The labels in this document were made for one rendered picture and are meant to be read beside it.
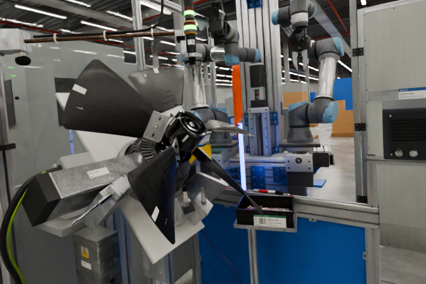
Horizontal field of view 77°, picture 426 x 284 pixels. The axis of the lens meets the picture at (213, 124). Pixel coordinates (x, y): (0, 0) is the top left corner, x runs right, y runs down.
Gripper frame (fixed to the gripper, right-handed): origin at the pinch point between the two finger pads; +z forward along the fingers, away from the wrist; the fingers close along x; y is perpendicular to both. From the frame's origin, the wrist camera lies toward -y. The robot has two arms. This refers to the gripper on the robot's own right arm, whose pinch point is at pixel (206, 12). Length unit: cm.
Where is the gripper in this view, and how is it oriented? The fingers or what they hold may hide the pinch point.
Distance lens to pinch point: 120.3
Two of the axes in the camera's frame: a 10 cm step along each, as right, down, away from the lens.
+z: -3.8, 0.8, -9.2
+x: -9.2, 0.4, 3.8
